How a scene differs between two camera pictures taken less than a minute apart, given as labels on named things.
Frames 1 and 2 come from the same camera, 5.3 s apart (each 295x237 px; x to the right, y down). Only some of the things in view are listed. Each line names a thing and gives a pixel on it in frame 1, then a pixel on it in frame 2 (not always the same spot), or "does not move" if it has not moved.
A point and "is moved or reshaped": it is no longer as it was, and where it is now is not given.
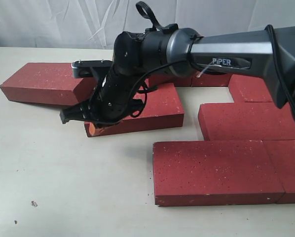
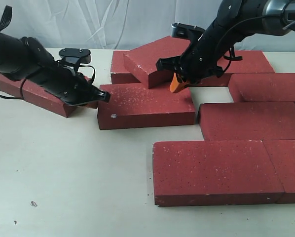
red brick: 50,83 is moved or reshaped
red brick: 248,121 does not move
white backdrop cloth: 94,23 does not move
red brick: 246,89 does not move
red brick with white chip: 163,109 is moved or reshaped
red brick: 288,156 does not move
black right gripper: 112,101 -> 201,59
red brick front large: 214,173 does not move
